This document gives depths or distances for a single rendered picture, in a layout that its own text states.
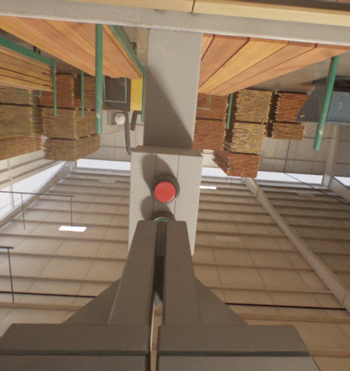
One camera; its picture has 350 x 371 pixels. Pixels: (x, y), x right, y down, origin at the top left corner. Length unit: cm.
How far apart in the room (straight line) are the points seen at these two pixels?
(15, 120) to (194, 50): 1029
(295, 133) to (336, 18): 997
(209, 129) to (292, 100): 299
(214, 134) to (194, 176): 908
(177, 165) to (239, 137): 937
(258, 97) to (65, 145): 679
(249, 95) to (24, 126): 771
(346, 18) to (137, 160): 24
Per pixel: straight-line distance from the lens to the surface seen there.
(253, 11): 31
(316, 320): 1125
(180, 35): 32
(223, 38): 172
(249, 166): 981
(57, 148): 1005
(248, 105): 955
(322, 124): 219
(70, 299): 1077
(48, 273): 1213
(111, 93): 680
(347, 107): 704
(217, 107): 940
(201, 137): 930
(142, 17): 32
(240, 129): 964
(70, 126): 983
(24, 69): 474
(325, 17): 33
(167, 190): 25
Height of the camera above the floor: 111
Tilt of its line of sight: 15 degrees up
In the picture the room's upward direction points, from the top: 176 degrees counter-clockwise
